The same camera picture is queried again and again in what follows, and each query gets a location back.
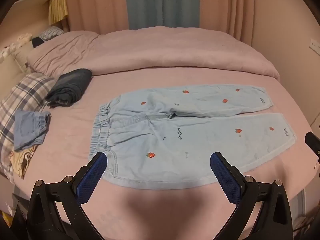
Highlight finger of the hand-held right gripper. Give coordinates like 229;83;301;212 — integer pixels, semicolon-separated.
305;131;320;161

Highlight cartoon printed cloth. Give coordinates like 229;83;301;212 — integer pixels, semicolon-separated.
10;144;38;179

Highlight pink duvet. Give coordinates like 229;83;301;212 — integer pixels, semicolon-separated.
26;26;280;80

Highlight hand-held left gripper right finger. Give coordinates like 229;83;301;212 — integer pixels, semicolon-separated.
209;151;293;240

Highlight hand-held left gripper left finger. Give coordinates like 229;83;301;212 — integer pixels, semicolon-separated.
26;152;108;240

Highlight pink bed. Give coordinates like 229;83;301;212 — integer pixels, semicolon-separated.
12;67;320;240

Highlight yellow pleated cloth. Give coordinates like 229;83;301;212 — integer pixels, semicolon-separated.
48;0;69;27

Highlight blue denim shorts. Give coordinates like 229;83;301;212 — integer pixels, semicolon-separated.
13;110;51;152

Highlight plush toys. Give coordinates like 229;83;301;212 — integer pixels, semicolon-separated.
0;32;33;63

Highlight white wall socket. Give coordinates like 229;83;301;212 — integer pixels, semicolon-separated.
309;38;320;53

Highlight teal curtain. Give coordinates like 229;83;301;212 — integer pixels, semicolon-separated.
124;0;200;29

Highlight dark folded garment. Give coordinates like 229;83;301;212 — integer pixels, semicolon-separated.
46;68;93;108

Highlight small checked pillow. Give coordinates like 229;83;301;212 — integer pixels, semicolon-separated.
37;27;65;42

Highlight plaid pillow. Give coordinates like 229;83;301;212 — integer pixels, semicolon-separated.
0;74;58;178

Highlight light blue strawberry pants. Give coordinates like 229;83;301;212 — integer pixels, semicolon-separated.
87;85;298;190

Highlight pink curtain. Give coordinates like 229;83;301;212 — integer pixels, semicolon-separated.
199;0;255;45
62;0;130;34

